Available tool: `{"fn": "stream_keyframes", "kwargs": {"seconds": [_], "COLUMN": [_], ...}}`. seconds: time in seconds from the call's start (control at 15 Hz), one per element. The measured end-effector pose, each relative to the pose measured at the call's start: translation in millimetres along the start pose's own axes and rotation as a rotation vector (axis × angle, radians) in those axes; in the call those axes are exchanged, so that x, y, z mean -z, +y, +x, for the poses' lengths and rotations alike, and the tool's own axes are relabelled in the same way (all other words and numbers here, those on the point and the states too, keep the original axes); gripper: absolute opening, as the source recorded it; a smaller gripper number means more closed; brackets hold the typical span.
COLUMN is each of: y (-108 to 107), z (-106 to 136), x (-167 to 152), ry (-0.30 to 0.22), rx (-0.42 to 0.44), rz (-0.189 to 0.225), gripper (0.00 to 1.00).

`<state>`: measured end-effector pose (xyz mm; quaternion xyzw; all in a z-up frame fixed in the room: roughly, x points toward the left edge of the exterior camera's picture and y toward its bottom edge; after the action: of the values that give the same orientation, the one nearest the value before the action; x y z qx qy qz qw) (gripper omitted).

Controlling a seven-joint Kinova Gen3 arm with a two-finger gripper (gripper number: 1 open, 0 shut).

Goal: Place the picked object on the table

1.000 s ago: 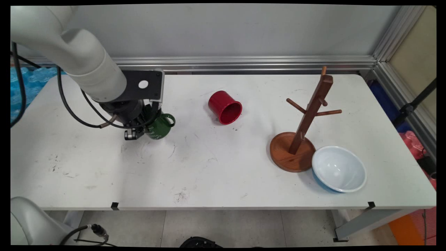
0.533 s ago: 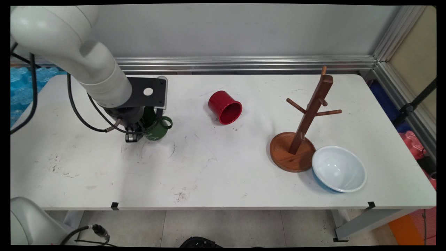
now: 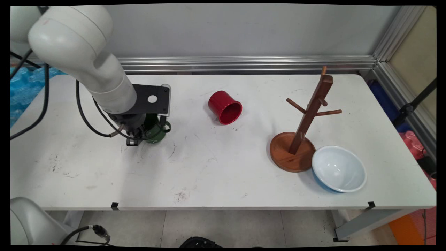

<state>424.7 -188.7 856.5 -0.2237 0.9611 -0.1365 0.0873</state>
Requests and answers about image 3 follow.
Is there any aluminium frame post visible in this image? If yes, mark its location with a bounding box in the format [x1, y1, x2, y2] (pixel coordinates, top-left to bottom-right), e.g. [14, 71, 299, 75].
[373, 5, 428, 64]

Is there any orange floor mat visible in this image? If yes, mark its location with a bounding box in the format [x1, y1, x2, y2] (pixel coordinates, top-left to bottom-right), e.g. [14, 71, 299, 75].
[388, 213, 425, 246]

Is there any short aluminium frame rail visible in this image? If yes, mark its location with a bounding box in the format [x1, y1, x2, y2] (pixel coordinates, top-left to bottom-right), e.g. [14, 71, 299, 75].
[374, 61, 437, 163]

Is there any black cylindrical object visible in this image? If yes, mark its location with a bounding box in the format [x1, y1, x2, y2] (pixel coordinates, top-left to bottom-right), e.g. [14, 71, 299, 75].
[416, 155, 437, 180]

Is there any black cable with connector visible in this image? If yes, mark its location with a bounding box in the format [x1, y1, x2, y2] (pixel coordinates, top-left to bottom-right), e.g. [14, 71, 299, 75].
[60, 224, 117, 247]

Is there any white and blue bowl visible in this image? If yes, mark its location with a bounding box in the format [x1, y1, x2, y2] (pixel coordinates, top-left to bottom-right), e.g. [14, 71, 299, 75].
[311, 145, 367, 193]

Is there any grey table leg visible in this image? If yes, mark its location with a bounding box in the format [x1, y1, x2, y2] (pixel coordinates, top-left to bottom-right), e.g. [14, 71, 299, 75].
[331, 209, 416, 242]
[62, 210, 85, 231]

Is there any blue bubble wrap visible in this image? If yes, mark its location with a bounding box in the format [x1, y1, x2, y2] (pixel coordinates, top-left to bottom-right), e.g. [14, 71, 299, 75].
[10, 67, 67, 128]

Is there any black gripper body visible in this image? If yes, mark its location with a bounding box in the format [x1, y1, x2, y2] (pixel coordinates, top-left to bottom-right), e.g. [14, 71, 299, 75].
[111, 112, 147, 138]

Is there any green enamel mug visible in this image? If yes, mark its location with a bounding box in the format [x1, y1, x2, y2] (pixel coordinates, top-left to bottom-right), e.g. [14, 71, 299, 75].
[142, 114, 172, 145]

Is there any red foam mat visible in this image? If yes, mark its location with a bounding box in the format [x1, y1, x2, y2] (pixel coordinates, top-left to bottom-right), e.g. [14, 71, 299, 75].
[409, 207, 437, 246]

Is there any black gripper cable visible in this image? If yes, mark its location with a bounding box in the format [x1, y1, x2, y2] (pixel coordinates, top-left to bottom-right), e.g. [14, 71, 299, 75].
[75, 79, 124, 138]

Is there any grey rounded robot housing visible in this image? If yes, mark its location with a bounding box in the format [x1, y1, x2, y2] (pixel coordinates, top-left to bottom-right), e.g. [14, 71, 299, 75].
[10, 197, 76, 246]

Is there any black round floor object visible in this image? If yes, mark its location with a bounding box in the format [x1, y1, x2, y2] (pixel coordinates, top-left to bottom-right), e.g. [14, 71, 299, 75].
[179, 236, 223, 248]

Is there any thick black cable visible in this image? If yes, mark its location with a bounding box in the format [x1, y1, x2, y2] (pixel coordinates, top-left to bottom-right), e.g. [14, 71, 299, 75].
[10, 50, 50, 140]

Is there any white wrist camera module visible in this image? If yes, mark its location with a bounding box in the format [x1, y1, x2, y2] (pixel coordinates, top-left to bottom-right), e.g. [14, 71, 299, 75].
[161, 83, 172, 117]

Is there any long aluminium frame rail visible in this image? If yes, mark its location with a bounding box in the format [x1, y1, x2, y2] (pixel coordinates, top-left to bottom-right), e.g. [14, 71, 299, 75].
[10, 55, 378, 75]

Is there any red cup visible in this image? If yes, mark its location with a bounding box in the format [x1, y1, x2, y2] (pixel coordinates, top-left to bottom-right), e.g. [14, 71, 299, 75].
[208, 90, 243, 126]

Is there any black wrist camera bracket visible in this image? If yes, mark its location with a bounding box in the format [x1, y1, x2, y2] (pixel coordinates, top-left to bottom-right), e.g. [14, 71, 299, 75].
[132, 84, 170, 116]

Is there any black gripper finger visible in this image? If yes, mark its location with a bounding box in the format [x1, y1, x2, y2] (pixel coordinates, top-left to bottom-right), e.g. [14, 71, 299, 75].
[139, 126, 154, 142]
[125, 130, 141, 147]

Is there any wooden mug tree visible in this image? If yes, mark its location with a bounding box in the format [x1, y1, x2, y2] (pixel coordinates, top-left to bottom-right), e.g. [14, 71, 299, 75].
[269, 66, 343, 173]

